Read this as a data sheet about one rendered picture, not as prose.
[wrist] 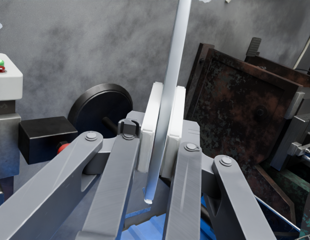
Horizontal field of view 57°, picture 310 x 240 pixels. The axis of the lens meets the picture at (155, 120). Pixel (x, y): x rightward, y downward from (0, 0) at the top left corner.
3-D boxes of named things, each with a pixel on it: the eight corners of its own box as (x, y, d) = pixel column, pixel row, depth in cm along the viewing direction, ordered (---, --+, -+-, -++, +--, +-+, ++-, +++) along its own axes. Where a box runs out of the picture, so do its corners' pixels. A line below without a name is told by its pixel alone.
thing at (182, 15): (209, -174, 24) (218, -172, 24) (171, 44, 51) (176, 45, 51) (149, 158, 13) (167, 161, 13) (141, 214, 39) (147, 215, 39)
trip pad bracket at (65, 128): (1, 96, 64) (30, 141, 51) (44, 94, 70) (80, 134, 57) (1, 120, 66) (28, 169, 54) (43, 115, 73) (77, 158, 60)
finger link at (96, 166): (131, 183, 15) (75, 172, 15) (144, 132, 19) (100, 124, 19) (134, 160, 14) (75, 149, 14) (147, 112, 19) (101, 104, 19)
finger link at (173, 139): (167, 134, 15) (181, 137, 15) (176, 85, 21) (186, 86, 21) (159, 177, 17) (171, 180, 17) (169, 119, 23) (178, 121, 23)
